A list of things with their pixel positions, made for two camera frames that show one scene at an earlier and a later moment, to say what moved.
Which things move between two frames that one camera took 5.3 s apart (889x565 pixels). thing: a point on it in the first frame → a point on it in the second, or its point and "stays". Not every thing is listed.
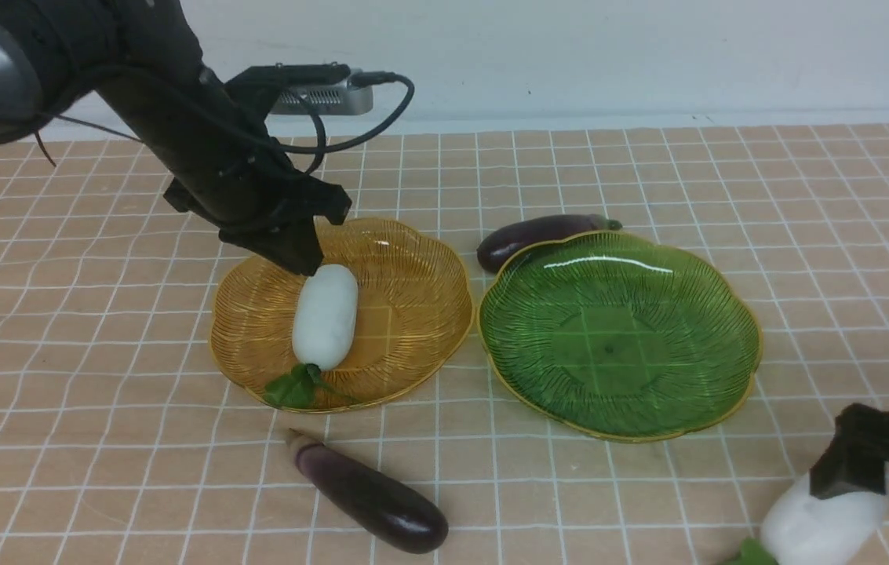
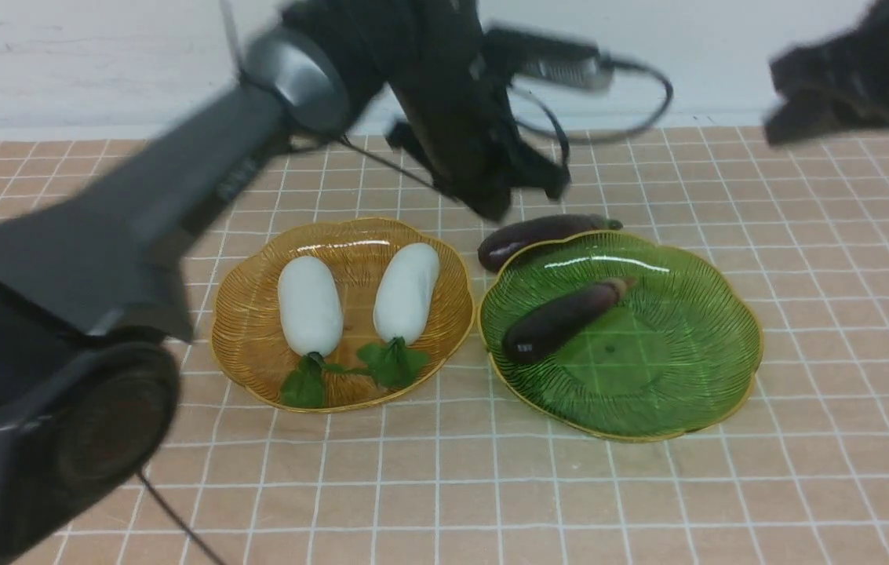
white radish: x=802 y=529 → x=402 y=300
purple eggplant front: x=399 y=515 → x=544 y=323
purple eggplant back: x=510 y=238 stays
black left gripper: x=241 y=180 → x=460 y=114
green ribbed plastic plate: x=616 y=336 stays
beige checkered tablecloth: x=87 y=418 stays
